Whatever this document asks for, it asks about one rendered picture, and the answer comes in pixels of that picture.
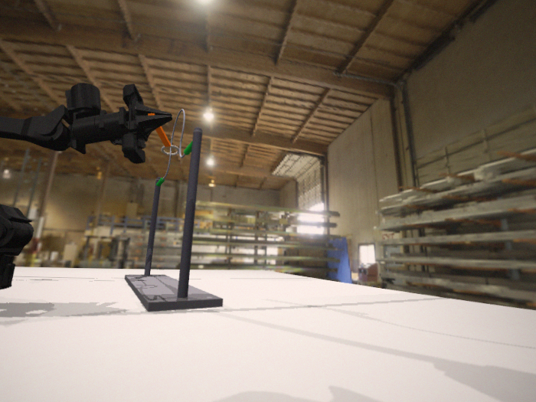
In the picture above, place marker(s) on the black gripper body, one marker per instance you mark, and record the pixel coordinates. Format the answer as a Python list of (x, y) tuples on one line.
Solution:
[(111, 126)]

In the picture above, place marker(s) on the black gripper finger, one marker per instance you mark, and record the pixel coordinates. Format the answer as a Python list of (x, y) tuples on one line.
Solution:
[(148, 123), (144, 110)]

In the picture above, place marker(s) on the orange handle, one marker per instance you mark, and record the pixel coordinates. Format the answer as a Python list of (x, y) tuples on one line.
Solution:
[(164, 139)]

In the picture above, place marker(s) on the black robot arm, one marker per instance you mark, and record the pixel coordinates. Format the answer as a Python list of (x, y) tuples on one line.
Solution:
[(83, 105)]

